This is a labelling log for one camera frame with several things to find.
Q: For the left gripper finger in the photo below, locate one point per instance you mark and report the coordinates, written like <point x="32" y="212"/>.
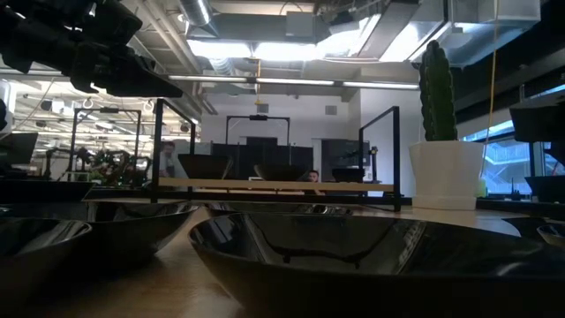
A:
<point x="132" y="79"/>

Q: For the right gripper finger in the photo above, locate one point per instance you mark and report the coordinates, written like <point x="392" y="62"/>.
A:
<point x="557" y="154"/>

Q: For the black bowls rack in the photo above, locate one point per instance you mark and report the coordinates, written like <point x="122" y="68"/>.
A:
<point x="348" y="176"/>

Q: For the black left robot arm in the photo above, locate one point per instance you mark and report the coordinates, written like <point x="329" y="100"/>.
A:
<point x="31" y="35"/>

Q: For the small black square plate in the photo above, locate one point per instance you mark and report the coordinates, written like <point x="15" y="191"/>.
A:
<point x="549" y="190"/>

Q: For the large glass window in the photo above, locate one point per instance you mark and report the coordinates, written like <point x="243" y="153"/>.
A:
<point x="499" y="163"/>

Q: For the person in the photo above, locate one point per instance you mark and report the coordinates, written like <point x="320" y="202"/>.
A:
<point x="167" y="154"/>
<point x="313" y="176"/>

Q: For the small yellow-green object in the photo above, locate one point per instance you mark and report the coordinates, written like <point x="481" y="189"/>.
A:
<point x="481" y="190"/>

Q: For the black background robot station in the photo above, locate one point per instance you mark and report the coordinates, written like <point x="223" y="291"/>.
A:
<point x="115" y="170"/>

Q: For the bright ceiling light panel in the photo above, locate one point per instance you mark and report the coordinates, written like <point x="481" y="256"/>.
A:
<point x="220" y="49"/>

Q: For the green cactus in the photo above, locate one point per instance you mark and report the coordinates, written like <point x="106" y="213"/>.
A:
<point x="437" y="97"/>

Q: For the white hexagonal plant pot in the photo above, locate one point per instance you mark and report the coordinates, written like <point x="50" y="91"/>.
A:
<point x="446" y="176"/>

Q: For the dark computer monitor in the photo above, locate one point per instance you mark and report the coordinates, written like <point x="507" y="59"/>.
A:
<point x="17" y="148"/>

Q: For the yellow ceiling pendant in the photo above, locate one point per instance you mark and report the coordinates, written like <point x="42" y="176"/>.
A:
<point x="258" y="101"/>

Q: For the black partition panel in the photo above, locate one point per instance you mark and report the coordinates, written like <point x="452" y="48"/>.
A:
<point x="265" y="152"/>

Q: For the grey ceiling box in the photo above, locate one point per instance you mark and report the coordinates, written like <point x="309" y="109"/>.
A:
<point x="300" y="24"/>

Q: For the dark cabinet panel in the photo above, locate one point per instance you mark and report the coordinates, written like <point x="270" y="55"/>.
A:
<point x="337" y="154"/>

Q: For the black robot cell frame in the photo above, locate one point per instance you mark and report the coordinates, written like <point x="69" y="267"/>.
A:
<point x="258" y="117"/>
<point x="109" y="110"/>

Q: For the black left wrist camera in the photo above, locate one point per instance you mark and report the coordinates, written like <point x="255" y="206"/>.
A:
<point x="121" y="22"/>

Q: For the silver round ventilation duct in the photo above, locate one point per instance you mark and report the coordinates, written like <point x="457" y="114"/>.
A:
<point x="196" y="11"/>

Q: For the large rectangular air duct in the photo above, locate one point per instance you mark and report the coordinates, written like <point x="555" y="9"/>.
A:
<point x="476" y="26"/>

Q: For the grey wall vent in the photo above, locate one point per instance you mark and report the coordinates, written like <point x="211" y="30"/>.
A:
<point x="331" y="110"/>
<point x="263" y="108"/>

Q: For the black camera stand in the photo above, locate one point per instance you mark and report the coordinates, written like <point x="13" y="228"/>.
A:
<point x="374" y="151"/>

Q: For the wooden shelf with black frame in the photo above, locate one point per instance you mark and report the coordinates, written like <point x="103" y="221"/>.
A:
<point x="309" y="185"/>

